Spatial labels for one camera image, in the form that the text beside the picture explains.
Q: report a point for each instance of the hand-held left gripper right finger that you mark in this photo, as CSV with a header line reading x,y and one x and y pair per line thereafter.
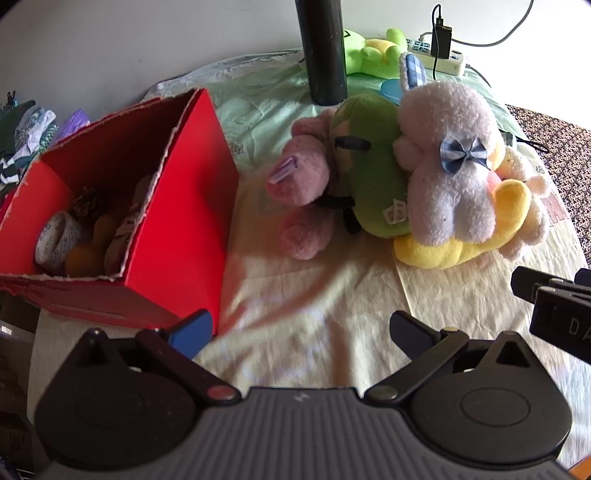
x,y
410,333

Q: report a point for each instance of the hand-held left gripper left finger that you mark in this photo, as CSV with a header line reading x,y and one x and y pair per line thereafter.
x,y
190,331

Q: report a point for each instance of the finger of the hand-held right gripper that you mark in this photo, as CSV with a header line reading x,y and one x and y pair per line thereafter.
x,y
583,276
531,282

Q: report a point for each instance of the cream plush toy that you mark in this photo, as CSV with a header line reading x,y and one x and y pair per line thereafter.
x,y
531,217

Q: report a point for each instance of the yellow plush toy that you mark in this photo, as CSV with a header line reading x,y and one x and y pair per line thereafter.
x,y
438,254

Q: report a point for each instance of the red cardboard box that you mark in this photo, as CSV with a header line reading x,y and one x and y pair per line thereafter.
x,y
184,194

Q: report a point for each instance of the green plush toy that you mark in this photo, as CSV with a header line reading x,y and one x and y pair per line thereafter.
x,y
371,184

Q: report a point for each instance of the white bunny plush toy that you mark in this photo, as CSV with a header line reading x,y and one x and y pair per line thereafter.
x,y
443,138

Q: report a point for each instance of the pink plush toy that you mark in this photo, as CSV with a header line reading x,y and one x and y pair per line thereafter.
x,y
304,166

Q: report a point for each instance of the pale green printed sheet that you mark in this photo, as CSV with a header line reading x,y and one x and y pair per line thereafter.
x,y
323,295

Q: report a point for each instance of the beige plush toy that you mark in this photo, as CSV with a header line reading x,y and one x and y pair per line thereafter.
x,y
129,221

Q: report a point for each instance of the brown patterned cloth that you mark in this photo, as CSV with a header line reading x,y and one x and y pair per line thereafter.
x,y
561,152

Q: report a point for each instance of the orange plush toy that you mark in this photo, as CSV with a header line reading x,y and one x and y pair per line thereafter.
x,y
94,244

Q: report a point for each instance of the white power strip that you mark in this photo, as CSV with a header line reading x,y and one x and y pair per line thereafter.
x,y
450,64

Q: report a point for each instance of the blue glasses case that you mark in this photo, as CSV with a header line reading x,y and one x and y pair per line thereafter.
x,y
392,91

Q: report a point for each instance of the purple cloth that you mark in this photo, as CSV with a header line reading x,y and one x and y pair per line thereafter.
x,y
73,124

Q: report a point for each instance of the white green patterned cloth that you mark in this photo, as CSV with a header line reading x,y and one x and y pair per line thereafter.
x,y
34,131

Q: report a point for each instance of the black charger adapter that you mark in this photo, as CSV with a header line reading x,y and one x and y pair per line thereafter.
x,y
442,42

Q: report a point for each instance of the bright green frog plush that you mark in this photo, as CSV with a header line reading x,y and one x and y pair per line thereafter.
x,y
369,57

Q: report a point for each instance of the dark green cloth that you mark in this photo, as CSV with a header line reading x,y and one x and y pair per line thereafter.
x,y
14,117

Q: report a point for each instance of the black thermos bottle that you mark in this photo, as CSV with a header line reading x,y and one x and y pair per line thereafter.
x,y
323,50

